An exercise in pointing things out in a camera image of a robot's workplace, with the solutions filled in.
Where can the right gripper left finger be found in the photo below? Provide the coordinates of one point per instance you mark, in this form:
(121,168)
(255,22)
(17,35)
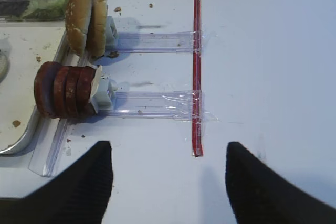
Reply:
(80,194)

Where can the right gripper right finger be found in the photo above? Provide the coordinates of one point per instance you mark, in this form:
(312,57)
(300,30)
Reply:
(259,195)

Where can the meat patty slice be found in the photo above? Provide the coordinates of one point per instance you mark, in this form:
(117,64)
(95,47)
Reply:
(78,91)
(59,92)
(43,88)

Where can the white cheese slice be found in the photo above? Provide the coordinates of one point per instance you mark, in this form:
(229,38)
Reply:
(94,88)

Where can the front meat patty slice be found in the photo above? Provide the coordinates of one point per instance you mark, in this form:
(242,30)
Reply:
(43,88)

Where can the white pusher block lower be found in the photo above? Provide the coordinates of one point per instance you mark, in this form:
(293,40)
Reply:
(105,95)

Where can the white pusher block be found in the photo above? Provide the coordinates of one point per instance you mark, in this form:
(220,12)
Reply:
(105,95)
(111,35)

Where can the right lower clear channel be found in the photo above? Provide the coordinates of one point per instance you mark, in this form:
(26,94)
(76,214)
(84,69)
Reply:
(176,105)

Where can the clear channel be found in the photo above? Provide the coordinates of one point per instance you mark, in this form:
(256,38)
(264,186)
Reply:
(176,105)
(186,42)

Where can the metal baking tray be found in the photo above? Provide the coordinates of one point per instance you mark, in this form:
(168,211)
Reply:
(25,46)

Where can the white pusher block upper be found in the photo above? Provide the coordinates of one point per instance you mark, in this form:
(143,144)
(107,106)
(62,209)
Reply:
(111,35)

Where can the right upper clear channel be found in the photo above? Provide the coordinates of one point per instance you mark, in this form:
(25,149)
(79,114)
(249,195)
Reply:
(186,42)

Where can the rear bun half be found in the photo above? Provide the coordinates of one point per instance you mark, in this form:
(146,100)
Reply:
(96,36)

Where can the red plastic rail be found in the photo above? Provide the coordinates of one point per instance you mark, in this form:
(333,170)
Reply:
(197,87)

